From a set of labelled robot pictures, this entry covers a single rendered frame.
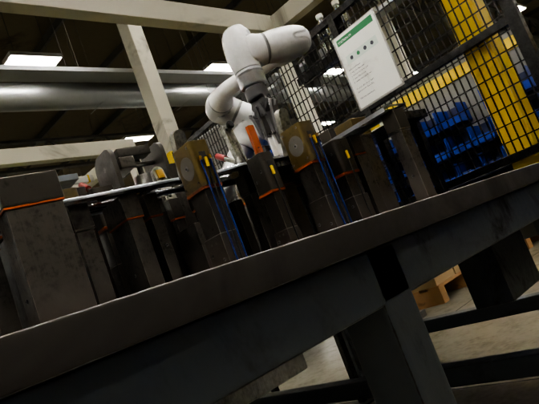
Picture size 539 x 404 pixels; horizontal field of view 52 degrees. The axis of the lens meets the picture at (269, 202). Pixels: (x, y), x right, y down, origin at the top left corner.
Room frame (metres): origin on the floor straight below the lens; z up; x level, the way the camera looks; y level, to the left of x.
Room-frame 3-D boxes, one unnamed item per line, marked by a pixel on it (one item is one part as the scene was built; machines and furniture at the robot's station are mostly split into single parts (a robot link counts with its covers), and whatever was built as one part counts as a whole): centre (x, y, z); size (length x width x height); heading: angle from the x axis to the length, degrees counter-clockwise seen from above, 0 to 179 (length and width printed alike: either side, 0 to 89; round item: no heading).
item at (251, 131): (1.92, -0.03, 0.95); 0.03 x 0.01 x 0.50; 131
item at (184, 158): (1.33, 0.13, 0.87); 0.12 x 0.07 x 0.35; 41
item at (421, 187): (1.55, -0.42, 0.84); 0.05 x 0.05 x 0.29; 41
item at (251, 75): (1.70, -0.09, 1.28); 0.09 x 0.09 x 0.06
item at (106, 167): (1.66, 0.36, 0.94); 0.18 x 0.13 x 0.49; 131
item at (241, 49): (1.70, -0.10, 1.38); 0.13 x 0.11 x 0.16; 105
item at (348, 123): (1.82, -0.35, 0.88); 0.08 x 0.08 x 0.36; 41
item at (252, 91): (1.70, -0.09, 1.20); 0.08 x 0.07 x 0.09; 41
